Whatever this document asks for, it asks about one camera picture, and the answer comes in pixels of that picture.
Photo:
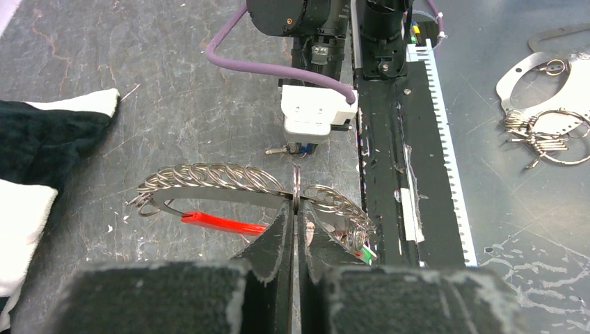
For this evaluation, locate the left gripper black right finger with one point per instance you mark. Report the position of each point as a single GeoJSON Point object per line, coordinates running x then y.
{"type": "Point", "coordinates": [341, 294]}

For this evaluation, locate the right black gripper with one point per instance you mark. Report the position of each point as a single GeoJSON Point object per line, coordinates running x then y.
{"type": "Point", "coordinates": [321, 54]}

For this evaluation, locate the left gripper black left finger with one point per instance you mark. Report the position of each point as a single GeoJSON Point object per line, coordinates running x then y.
{"type": "Point", "coordinates": [249, 293]}

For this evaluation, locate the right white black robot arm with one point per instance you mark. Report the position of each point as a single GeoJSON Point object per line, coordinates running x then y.
{"type": "Point", "coordinates": [319, 30]}

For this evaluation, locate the spare large metal keyring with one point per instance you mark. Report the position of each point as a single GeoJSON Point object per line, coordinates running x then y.
{"type": "Point", "coordinates": [544, 143]}

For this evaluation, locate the spare metal key holder plate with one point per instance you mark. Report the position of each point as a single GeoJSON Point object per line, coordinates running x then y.
{"type": "Point", "coordinates": [551, 85]}

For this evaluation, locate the black white checkered pillow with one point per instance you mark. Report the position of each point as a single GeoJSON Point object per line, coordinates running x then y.
{"type": "Point", "coordinates": [41, 142]}

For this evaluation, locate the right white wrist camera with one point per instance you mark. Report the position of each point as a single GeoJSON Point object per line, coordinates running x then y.
{"type": "Point", "coordinates": [310, 112]}

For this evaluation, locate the white toothed cable duct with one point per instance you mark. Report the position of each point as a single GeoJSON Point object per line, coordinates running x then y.
{"type": "Point", "coordinates": [426, 54]}

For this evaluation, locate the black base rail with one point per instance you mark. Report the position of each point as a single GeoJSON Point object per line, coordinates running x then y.
{"type": "Point", "coordinates": [405, 187]}

